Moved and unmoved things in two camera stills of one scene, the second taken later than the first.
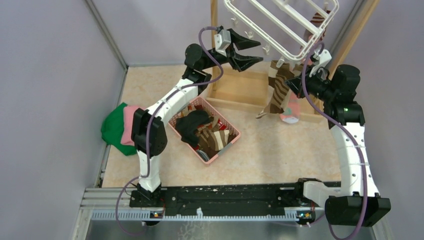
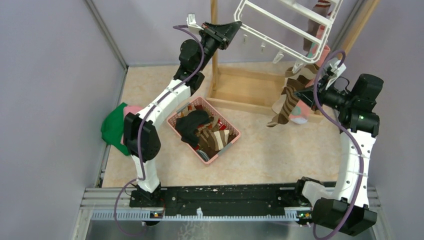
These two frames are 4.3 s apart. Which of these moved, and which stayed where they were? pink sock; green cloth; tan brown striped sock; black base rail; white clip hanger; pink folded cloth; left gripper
Moved: white clip hanger; pink sock; tan brown striped sock; left gripper
Stayed: green cloth; black base rail; pink folded cloth
